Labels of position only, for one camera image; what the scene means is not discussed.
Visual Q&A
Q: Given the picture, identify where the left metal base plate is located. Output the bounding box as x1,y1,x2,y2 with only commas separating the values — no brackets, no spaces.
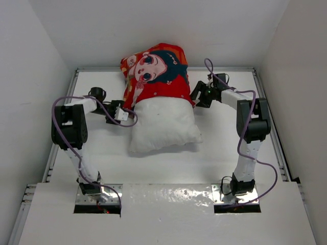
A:
75,183,123,205

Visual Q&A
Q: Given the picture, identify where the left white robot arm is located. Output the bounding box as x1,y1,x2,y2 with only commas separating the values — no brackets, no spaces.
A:
51,87,129,203

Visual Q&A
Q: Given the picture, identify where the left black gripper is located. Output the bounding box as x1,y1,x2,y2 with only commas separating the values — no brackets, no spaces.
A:
92,102,125,124

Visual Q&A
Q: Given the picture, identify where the aluminium table frame rail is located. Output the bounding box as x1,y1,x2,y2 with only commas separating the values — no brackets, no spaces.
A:
7,66,305,245

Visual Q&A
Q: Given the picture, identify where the metal base plate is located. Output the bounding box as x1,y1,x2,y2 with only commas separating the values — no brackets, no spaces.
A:
75,183,123,205
212,184,259,206

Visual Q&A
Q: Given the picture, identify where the white pillow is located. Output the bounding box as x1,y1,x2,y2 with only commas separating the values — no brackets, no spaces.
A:
129,97,203,153

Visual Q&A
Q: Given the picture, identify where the red patterned pillowcase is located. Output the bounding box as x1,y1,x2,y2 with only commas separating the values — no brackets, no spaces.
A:
120,43,195,109

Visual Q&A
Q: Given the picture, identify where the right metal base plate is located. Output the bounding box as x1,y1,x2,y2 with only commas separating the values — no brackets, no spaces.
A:
212,184,259,206

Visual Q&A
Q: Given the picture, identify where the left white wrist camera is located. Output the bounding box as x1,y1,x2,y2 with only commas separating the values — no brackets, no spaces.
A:
114,107,129,121

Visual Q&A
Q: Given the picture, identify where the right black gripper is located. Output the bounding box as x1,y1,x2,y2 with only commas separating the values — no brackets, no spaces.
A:
187,81,217,108

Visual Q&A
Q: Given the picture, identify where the white front cover board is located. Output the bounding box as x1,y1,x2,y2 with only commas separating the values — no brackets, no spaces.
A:
19,183,315,244

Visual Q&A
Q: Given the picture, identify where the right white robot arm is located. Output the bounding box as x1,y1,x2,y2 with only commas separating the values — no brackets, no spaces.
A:
191,73,271,195

